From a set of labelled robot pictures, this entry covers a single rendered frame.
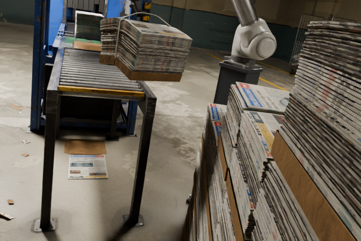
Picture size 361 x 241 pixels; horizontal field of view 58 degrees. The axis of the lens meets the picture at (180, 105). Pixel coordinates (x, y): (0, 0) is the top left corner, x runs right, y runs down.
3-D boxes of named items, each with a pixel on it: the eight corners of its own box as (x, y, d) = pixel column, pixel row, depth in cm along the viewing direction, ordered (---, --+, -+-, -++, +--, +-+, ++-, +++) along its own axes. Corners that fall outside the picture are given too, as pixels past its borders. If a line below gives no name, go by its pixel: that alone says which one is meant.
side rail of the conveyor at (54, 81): (56, 113, 163) (58, 90, 159) (44, 112, 161) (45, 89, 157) (63, 60, 283) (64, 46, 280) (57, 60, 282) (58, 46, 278)
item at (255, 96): (339, 102, 113) (340, 99, 112) (387, 131, 85) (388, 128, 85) (235, 84, 112) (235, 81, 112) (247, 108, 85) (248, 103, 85)
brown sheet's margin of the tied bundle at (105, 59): (161, 67, 175) (162, 59, 175) (113, 64, 157) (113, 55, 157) (145, 66, 188) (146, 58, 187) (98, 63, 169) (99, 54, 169)
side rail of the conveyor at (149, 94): (154, 118, 179) (158, 97, 176) (145, 118, 177) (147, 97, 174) (122, 66, 300) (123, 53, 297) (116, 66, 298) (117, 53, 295)
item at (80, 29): (102, 41, 358) (105, 16, 351) (73, 37, 348) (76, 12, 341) (100, 36, 392) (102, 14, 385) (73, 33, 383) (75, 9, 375)
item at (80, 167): (108, 179, 241) (108, 177, 241) (67, 179, 232) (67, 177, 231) (104, 155, 274) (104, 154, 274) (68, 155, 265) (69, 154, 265)
